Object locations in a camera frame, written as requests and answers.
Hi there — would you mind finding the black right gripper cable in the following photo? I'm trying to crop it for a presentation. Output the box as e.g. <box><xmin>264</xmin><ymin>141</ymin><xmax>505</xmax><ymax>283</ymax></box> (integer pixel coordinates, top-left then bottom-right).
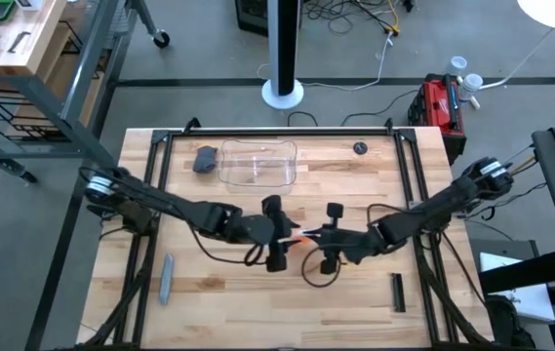
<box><xmin>299</xmin><ymin>202</ymin><xmax>413</xmax><ymax>290</ymax></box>

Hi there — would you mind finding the black aluminium table frame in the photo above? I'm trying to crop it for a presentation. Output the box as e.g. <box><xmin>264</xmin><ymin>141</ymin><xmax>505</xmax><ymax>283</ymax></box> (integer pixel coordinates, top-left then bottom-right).
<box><xmin>77</xmin><ymin>117</ymin><xmax>494</xmax><ymax>351</ymax></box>

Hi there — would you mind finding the wooden workbench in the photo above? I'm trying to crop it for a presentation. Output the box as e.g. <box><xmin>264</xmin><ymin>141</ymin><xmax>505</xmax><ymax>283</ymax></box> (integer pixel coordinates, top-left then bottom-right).
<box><xmin>0</xmin><ymin>0</ymin><xmax>138</xmax><ymax>186</ymax></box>

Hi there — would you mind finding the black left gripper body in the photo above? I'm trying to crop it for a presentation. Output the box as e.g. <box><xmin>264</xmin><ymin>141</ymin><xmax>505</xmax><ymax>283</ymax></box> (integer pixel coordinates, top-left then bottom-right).
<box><xmin>230</xmin><ymin>195</ymin><xmax>291</xmax><ymax>273</ymax></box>

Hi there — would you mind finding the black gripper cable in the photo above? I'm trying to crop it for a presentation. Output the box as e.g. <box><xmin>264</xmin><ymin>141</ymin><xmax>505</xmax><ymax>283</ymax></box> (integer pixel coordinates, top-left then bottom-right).
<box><xmin>186</xmin><ymin>226</ymin><xmax>266</xmax><ymax>267</ymax></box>
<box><xmin>299</xmin><ymin>202</ymin><xmax>413</xmax><ymax>290</ymax></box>

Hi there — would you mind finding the single black hex key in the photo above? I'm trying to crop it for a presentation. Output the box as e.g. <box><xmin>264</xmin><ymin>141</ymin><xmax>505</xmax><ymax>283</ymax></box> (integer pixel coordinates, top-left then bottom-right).
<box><xmin>7</xmin><ymin>30</ymin><xmax>33</xmax><ymax>55</ymax></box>

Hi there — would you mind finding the black white tower fan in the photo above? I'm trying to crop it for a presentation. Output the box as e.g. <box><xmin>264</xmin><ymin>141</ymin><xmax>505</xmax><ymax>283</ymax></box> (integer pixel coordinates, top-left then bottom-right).
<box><xmin>260</xmin><ymin>0</ymin><xmax>305</xmax><ymax>111</ymax></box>

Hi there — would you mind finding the clear plastic bin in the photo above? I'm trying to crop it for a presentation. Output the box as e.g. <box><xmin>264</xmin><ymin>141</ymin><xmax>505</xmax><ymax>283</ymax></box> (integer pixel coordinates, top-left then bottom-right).
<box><xmin>217</xmin><ymin>137</ymin><xmax>299</xmax><ymax>195</ymax></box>

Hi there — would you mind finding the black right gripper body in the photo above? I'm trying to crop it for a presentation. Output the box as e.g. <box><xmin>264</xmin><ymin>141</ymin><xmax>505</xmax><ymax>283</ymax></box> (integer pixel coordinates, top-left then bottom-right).
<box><xmin>319</xmin><ymin>203</ymin><xmax>388</xmax><ymax>275</ymax></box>

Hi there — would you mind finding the short black bar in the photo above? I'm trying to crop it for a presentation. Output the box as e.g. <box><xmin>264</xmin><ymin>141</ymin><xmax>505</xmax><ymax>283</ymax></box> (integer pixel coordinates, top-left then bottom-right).
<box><xmin>391</xmin><ymin>272</ymin><xmax>408</xmax><ymax>314</ymax></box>

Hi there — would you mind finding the black caster wheel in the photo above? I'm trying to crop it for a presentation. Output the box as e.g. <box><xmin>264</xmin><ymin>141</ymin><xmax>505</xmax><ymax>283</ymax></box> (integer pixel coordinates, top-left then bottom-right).
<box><xmin>152</xmin><ymin>29</ymin><xmax>172</xmax><ymax>50</ymax></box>

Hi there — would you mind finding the black box on floor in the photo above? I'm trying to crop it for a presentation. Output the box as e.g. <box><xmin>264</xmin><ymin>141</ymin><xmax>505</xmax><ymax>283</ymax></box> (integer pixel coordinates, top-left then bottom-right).
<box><xmin>234</xmin><ymin>0</ymin><xmax>271</xmax><ymax>38</ymax></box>

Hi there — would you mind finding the black backpack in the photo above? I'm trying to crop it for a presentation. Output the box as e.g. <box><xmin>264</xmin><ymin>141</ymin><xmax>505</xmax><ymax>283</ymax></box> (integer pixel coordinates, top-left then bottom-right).
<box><xmin>484</xmin><ymin>293</ymin><xmax>537</xmax><ymax>350</ymax></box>

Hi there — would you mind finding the white plastic jar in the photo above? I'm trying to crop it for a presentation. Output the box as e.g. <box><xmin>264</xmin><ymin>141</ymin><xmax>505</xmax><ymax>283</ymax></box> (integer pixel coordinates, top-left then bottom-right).
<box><xmin>458</xmin><ymin>72</ymin><xmax>485</xmax><ymax>102</ymax></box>
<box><xmin>448</xmin><ymin>55</ymin><xmax>469</xmax><ymax>77</ymax></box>

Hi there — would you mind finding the clear plastic zip bag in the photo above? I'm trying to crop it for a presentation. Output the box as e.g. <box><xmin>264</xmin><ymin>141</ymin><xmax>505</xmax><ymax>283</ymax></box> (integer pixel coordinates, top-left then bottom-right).
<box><xmin>279</xmin><ymin>226</ymin><xmax>325</xmax><ymax>246</ymax></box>

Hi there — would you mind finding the red black tool bag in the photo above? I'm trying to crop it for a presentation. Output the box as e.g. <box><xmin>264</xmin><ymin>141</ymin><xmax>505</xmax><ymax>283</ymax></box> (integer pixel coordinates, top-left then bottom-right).
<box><xmin>407</xmin><ymin>72</ymin><xmax>468</xmax><ymax>166</ymax></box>

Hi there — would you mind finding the black metal crossbar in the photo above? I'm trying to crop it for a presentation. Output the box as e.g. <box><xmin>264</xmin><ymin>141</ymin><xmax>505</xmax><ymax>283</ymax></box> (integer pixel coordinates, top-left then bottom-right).
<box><xmin>478</xmin><ymin>247</ymin><xmax>555</xmax><ymax>295</ymax></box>

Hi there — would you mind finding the black wire rack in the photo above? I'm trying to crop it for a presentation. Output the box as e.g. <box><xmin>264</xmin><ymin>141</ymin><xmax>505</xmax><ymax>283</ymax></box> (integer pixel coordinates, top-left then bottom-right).
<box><xmin>0</xmin><ymin>19</ymin><xmax>103</xmax><ymax>144</ymax></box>

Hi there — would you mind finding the yellow floor cable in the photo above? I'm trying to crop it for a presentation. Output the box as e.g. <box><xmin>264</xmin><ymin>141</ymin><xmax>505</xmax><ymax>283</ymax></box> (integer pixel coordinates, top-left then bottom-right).
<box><xmin>384</xmin><ymin>0</ymin><xmax>402</xmax><ymax>36</ymax></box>

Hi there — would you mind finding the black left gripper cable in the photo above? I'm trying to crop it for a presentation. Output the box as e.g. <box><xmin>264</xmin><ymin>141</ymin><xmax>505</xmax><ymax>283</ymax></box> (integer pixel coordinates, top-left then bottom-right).
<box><xmin>186</xmin><ymin>226</ymin><xmax>266</xmax><ymax>267</ymax></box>

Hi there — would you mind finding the white floor cable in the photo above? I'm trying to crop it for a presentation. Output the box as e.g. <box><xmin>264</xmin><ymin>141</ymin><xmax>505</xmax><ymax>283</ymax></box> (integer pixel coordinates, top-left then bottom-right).
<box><xmin>256</xmin><ymin>29</ymin><xmax>399</xmax><ymax>93</ymax></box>

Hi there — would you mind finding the white paper sheet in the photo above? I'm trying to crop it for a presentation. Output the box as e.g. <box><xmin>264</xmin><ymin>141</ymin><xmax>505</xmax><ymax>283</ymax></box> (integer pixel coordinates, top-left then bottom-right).
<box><xmin>479</xmin><ymin>251</ymin><xmax>555</xmax><ymax>326</ymax></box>

